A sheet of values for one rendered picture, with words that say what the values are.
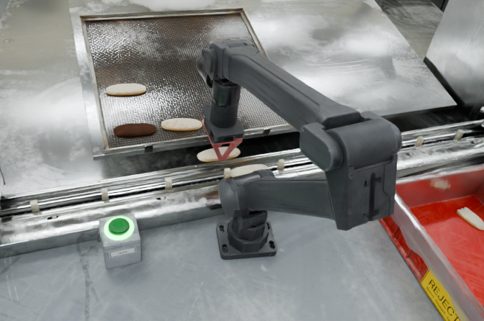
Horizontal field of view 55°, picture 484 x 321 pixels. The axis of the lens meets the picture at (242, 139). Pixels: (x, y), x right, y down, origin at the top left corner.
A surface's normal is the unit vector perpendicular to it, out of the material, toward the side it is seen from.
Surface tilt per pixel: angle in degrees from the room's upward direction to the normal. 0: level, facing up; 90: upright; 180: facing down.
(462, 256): 0
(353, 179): 67
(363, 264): 0
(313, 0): 10
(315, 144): 90
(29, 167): 0
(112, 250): 90
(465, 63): 90
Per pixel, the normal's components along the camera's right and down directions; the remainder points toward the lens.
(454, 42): -0.94, 0.14
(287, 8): 0.17, -0.63
